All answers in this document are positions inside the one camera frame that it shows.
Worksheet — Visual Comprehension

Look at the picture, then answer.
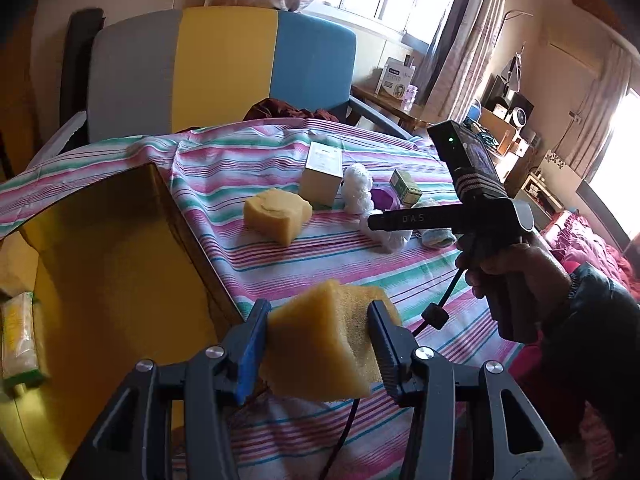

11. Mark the yellow sponge block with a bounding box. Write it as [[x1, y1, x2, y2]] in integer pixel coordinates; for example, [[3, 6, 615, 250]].
[[257, 280, 403, 403], [243, 188, 313, 247]]

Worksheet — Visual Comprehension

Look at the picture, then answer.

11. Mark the wooden side table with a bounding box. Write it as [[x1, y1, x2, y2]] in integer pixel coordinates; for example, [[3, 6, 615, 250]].
[[350, 85, 436, 133]]

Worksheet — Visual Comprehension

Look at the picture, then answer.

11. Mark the patterned curtain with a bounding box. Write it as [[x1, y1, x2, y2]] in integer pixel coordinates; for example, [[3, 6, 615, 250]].
[[425, 0, 511, 122]]

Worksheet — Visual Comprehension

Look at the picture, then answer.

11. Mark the striped tablecloth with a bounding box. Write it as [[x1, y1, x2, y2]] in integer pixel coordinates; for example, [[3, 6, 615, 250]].
[[0, 119, 543, 480]]

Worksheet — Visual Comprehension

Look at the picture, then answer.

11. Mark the pale green cloth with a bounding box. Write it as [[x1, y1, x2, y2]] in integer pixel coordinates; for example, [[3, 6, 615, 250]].
[[412, 197, 457, 249]]

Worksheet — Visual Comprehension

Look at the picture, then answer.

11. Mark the person's right forearm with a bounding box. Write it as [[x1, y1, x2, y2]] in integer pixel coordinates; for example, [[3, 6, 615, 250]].
[[542, 262, 640, 443]]

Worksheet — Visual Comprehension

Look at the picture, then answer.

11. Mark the person's right hand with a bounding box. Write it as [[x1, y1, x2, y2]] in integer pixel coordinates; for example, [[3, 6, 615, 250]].
[[455, 242, 572, 333]]

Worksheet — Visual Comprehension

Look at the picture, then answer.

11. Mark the cracker packet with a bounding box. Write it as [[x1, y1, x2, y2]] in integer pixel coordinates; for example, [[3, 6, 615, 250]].
[[0, 292, 43, 391]]

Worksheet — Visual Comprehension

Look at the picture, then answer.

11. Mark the yellow cardboard box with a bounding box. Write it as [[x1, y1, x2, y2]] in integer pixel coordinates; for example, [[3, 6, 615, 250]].
[[0, 162, 246, 480]]

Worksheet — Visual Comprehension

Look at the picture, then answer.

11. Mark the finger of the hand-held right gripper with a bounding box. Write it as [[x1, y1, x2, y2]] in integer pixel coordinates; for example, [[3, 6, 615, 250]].
[[367, 208, 463, 234]]

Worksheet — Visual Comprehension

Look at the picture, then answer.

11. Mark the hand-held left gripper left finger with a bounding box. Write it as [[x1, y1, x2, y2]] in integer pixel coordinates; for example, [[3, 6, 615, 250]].
[[62, 299, 273, 480]]

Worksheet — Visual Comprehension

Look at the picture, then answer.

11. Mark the small green box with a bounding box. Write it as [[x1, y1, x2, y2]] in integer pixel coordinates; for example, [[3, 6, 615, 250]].
[[389, 169, 422, 207]]

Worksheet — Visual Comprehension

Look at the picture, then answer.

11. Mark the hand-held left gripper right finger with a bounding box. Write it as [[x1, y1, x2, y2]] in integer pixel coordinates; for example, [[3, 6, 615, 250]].
[[367, 299, 578, 480]]

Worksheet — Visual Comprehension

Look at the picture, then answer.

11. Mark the tan box with white label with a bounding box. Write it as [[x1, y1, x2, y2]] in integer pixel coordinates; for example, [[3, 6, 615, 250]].
[[299, 141, 344, 208]]

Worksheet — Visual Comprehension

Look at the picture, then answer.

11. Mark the black speaker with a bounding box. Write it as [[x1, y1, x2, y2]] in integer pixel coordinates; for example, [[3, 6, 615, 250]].
[[484, 75, 534, 129]]

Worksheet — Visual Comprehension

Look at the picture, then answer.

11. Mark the white plastic bag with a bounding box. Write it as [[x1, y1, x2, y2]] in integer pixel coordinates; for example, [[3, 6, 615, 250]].
[[341, 162, 413, 253]]

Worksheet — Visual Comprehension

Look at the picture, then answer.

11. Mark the dark red cloth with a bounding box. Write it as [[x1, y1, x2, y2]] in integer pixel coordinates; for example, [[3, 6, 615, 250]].
[[243, 97, 341, 123]]

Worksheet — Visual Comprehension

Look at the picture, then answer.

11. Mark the purple snack packet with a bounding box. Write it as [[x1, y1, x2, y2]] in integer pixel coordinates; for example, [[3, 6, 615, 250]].
[[372, 185, 401, 211]]

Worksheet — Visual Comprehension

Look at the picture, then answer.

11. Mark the grey yellow blue chair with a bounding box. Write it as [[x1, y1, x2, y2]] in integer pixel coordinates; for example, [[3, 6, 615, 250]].
[[42, 6, 413, 161]]

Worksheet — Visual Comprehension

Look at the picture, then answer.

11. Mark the black cable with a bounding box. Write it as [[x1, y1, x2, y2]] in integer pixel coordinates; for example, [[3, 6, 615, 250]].
[[320, 267, 468, 480]]

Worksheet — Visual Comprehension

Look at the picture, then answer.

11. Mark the cluttered wooden desk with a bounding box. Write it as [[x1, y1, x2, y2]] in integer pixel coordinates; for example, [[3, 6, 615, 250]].
[[465, 105, 543, 181]]

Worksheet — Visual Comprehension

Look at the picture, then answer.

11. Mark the white printed box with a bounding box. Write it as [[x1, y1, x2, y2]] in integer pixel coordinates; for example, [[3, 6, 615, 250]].
[[375, 56, 416, 98]]

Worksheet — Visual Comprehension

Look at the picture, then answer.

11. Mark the white shelf unit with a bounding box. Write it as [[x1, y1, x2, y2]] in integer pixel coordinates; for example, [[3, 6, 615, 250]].
[[515, 150, 587, 217]]

